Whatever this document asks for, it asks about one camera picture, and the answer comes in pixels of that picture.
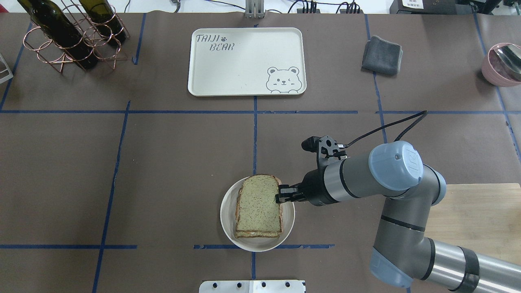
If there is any white round plate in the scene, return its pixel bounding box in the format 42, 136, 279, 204
220, 174, 296, 252

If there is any white wire cup rack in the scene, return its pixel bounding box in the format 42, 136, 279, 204
0, 54, 13, 84

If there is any copper wire bottle rack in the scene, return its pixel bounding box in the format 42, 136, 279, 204
19, 0, 129, 73

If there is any aluminium frame post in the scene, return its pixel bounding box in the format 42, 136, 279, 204
245, 0, 265, 19

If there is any grey folded cloth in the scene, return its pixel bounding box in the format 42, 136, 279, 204
361, 35, 403, 76

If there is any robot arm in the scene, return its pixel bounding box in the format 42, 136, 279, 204
275, 136, 520, 293

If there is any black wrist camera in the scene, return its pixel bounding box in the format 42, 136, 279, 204
301, 136, 348, 160

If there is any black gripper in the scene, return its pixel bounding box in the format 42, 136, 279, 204
275, 169, 338, 206

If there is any green wine bottle middle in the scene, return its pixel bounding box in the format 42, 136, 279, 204
18, 0, 98, 69

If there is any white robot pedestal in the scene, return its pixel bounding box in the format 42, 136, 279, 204
199, 280, 306, 293

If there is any bread slice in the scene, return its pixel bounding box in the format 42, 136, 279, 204
233, 229, 283, 238
235, 174, 282, 231

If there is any cream bear tray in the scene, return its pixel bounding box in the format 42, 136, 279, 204
187, 27, 307, 96

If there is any wooden cutting board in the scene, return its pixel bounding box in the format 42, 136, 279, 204
425, 183, 521, 265

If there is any pink bowl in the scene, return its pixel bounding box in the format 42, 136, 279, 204
481, 43, 520, 87

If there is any green wine bottle rear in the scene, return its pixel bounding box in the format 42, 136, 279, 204
80, 0, 127, 48

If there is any green wine bottle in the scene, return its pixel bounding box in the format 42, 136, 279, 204
18, 0, 98, 69
80, 0, 127, 48

